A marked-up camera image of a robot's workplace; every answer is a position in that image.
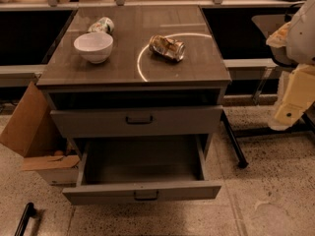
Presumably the grey drawer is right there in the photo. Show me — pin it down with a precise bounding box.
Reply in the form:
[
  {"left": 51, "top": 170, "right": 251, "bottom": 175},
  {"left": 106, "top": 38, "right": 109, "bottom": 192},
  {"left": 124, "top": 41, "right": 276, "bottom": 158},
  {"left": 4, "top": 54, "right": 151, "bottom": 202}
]
[
  {"left": 50, "top": 106, "right": 222, "bottom": 138},
  {"left": 63, "top": 135, "right": 221, "bottom": 206}
]

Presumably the grey top drawer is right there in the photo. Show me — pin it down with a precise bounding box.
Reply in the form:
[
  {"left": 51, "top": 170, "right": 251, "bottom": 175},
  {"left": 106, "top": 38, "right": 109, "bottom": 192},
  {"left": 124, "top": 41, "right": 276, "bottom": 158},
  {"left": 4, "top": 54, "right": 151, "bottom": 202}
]
[{"left": 50, "top": 106, "right": 222, "bottom": 138}]

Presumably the grey drawer cabinet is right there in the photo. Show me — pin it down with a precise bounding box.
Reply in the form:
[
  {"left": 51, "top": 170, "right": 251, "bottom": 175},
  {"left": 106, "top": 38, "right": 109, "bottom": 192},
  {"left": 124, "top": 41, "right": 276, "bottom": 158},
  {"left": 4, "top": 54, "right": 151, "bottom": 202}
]
[{"left": 37, "top": 5, "right": 230, "bottom": 154}]

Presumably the black side table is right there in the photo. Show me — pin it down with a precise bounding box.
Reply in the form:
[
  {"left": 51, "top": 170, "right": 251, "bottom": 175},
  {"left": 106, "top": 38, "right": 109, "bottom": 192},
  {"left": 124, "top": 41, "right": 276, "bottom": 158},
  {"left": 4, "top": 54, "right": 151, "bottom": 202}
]
[{"left": 251, "top": 3, "right": 315, "bottom": 140}]

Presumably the crushed gold soda can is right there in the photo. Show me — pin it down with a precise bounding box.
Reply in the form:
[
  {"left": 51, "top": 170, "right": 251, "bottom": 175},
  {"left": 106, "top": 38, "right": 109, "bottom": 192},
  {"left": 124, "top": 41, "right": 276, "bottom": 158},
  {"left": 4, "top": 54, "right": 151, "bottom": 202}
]
[{"left": 149, "top": 35, "right": 185, "bottom": 62}]

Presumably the white ceramic bowl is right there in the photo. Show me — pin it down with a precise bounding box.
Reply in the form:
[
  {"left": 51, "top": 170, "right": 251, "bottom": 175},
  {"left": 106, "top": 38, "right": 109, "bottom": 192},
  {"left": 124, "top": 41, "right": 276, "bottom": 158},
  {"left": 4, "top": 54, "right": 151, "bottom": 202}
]
[{"left": 74, "top": 32, "right": 113, "bottom": 64}]

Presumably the brown cardboard box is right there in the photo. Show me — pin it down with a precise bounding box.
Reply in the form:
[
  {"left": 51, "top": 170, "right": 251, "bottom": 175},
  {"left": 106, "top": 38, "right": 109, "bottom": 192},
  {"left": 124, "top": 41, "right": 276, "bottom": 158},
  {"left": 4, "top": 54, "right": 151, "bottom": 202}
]
[{"left": 0, "top": 83, "right": 80, "bottom": 185}]

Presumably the black handle bottom left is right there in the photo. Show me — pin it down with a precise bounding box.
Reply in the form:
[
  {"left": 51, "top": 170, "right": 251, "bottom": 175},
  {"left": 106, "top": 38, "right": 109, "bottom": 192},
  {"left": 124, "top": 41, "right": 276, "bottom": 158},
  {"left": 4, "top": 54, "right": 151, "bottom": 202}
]
[{"left": 14, "top": 203, "right": 36, "bottom": 236}]

